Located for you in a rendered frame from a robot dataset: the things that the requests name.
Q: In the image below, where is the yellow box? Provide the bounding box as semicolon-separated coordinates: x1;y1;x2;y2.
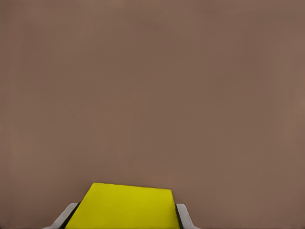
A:
64;182;181;229

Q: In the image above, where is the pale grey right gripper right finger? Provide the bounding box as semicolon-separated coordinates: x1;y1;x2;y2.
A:
175;203;200;229

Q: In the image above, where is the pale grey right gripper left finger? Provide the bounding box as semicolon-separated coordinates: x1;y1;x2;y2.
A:
46;202;80;229

